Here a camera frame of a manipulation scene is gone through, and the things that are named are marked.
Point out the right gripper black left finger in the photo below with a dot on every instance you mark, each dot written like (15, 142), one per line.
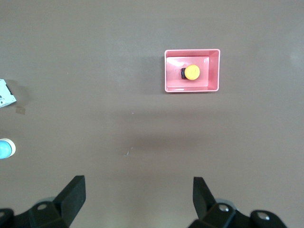
(71, 197)

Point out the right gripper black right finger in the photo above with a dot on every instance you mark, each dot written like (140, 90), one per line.
(204, 202)

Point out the blue dome bell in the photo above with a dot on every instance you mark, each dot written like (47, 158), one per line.
(5, 149)

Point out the white circuit breaker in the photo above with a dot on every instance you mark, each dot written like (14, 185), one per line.
(5, 95)

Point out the pink plastic bin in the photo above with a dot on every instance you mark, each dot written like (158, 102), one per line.
(172, 83)

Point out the yellow push button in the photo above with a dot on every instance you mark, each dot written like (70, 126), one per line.
(192, 72)

